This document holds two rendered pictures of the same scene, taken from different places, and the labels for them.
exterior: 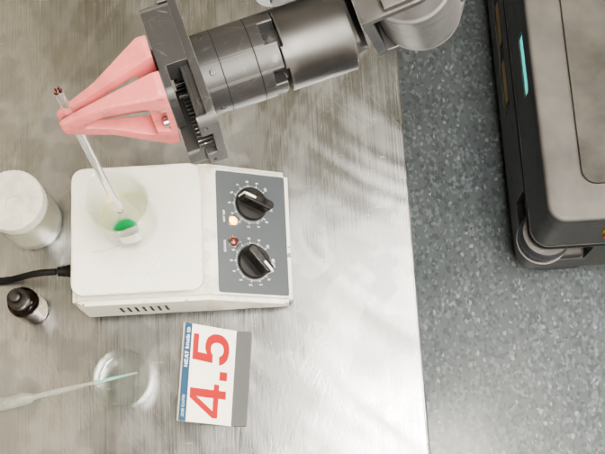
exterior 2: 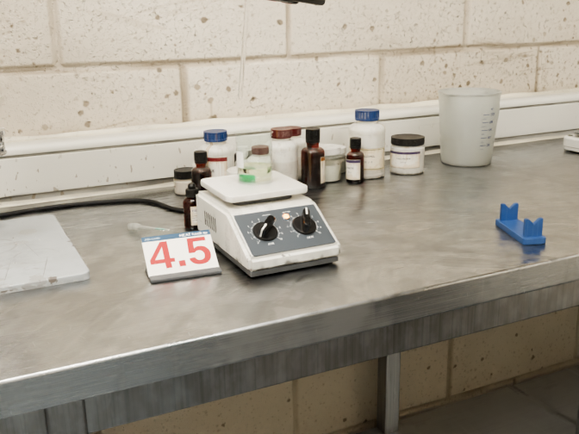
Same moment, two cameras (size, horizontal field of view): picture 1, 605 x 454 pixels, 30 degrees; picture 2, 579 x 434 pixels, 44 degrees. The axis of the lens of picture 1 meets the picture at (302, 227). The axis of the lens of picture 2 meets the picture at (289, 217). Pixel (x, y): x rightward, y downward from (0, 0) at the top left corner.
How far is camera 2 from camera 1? 105 cm
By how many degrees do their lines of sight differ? 67
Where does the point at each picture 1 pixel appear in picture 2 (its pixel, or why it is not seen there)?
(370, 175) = (376, 284)
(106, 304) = (202, 198)
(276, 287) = (254, 248)
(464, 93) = not seen: outside the picture
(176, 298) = (220, 209)
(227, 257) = (259, 217)
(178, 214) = (270, 187)
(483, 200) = not seen: outside the picture
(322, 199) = (339, 275)
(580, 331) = not seen: outside the picture
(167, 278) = (227, 190)
